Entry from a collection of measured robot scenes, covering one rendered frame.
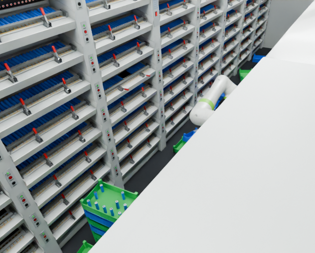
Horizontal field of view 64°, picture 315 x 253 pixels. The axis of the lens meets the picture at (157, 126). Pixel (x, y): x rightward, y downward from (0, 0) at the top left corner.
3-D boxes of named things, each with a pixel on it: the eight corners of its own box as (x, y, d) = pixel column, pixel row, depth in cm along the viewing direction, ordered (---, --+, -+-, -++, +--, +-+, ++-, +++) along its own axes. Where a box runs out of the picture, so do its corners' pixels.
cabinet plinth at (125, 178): (193, 114, 324) (193, 111, 321) (48, 260, 183) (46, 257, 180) (182, 111, 332) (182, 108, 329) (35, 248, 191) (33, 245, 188)
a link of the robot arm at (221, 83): (207, 115, 174) (217, 107, 165) (195, 104, 174) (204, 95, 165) (225, 88, 197) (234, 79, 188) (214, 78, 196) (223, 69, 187)
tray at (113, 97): (154, 74, 220) (157, 65, 213) (106, 107, 181) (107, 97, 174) (137, 64, 226) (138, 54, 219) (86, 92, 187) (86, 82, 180)
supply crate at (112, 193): (139, 200, 163) (138, 192, 158) (122, 226, 148) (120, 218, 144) (102, 185, 174) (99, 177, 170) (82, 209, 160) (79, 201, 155)
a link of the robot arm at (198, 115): (204, 131, 159) (205, 116, 151) (186, 126, 165) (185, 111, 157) (215, 115, 171) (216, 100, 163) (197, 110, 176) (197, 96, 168)
